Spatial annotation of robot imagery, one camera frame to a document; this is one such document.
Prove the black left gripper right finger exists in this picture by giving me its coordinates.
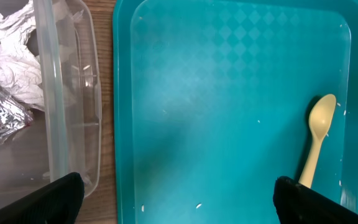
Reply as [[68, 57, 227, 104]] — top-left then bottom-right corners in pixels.
[[273, 176, 358, 224]]

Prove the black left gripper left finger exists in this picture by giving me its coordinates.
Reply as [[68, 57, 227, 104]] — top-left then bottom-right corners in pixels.
[[0, 172, 85, 224]]

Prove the yellow plastic spoon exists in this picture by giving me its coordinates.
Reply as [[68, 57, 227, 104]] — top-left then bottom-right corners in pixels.
[[299, 94, 336, 189]]

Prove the white tissue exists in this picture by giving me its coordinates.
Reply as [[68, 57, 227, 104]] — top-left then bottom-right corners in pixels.
[[0, 1, 45, 111]]

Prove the clear plastic bin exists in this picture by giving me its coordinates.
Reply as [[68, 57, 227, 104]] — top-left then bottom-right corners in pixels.
[[0, 0, 102, 208]]

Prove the teal plastic tray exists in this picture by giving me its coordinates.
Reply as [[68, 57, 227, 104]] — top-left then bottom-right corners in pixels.
[[112, 0, 358, 223]]

